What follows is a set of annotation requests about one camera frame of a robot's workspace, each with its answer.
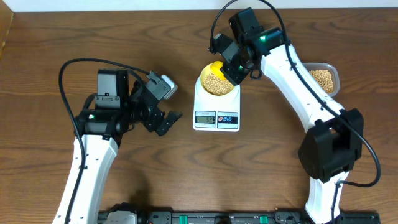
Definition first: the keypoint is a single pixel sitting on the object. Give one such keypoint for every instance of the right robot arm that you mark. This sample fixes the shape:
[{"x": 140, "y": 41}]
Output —
[{"x": 333, "y": 135}]

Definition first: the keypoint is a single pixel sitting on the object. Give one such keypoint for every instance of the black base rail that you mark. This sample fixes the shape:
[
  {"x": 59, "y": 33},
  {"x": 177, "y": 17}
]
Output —
[{"x": 129, "y": 213}]

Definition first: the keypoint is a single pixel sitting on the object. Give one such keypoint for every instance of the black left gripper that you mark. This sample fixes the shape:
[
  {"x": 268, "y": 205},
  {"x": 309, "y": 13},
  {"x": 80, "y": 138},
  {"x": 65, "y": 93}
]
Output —
[{"x": 152, "y": 122}]

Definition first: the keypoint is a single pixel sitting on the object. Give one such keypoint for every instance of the soybeans in container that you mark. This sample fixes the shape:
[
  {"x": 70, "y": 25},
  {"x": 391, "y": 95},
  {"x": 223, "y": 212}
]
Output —
[{"x": 324, "y": 79}]

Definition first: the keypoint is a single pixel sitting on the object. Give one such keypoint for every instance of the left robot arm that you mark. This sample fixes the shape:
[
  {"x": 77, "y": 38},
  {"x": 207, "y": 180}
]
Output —
[{"x": 106, "y": 115}]

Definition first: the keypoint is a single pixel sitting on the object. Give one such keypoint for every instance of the yellow measuring scoop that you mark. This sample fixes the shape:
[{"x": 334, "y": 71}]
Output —
[{"x": 216, "y": 69}]

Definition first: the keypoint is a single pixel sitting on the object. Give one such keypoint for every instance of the soybeans in bowl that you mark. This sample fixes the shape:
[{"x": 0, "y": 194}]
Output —
[{"x": 216, "y": 86}]

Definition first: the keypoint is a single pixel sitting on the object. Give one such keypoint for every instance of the yellow bowl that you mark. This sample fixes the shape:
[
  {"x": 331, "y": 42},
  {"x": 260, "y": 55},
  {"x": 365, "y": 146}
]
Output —
[{"x": 204, "y": 73}]

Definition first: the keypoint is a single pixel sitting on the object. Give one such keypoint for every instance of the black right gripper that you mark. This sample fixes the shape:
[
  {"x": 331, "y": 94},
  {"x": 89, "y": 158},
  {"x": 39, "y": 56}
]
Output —
[{"x": 234, "y": 77}]

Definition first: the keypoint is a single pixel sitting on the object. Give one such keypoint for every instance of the clear plastic container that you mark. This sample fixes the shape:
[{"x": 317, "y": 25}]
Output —
[{"x": 331, "y": 69}]

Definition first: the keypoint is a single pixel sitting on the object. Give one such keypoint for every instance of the white digital kitchen scale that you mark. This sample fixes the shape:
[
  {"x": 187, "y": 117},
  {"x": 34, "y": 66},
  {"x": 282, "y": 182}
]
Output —
[{"x": 216, "y": 113}]

